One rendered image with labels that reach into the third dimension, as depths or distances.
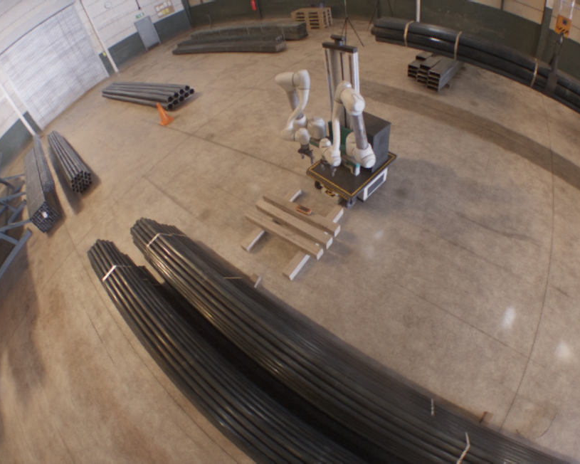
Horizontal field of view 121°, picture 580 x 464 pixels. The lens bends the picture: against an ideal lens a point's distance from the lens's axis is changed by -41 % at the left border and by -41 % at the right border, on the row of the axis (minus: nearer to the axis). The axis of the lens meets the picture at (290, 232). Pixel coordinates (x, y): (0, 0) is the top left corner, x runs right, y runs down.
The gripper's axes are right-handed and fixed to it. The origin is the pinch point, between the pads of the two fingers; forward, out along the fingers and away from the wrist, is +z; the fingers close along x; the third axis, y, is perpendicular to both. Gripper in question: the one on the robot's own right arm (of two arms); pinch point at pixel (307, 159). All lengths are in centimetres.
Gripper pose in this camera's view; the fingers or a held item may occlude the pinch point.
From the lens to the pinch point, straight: 284.3
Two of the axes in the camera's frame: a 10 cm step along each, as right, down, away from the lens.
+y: 7.3, -6.2, 2.8
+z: 1.7, 5.6, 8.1
